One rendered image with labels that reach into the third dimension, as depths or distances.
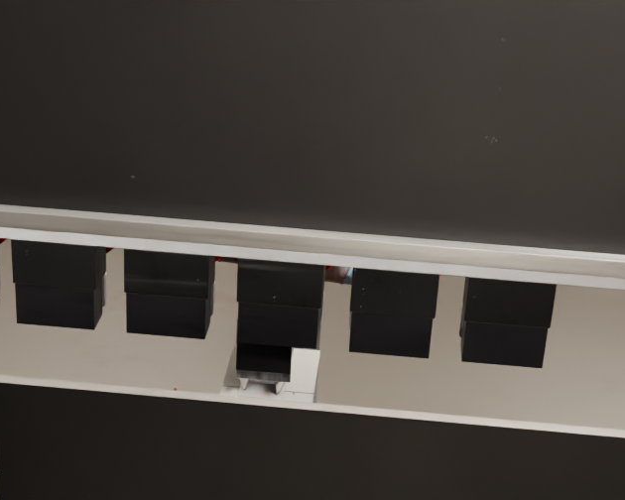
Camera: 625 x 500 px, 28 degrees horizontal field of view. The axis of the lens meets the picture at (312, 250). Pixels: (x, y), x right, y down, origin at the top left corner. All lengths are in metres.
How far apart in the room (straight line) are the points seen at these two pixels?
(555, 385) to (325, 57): 2.95
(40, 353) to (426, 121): 2.99
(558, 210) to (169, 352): 2.89
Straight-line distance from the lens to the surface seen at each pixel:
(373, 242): 1.90
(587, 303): 5.30
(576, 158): 1.89
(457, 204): 1.90
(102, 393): 1.76
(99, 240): 2.19
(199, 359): 4.59
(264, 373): 2.30
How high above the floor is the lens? 2.23
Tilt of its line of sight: 24 degrees down
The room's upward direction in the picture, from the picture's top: 3 degrees clockwise
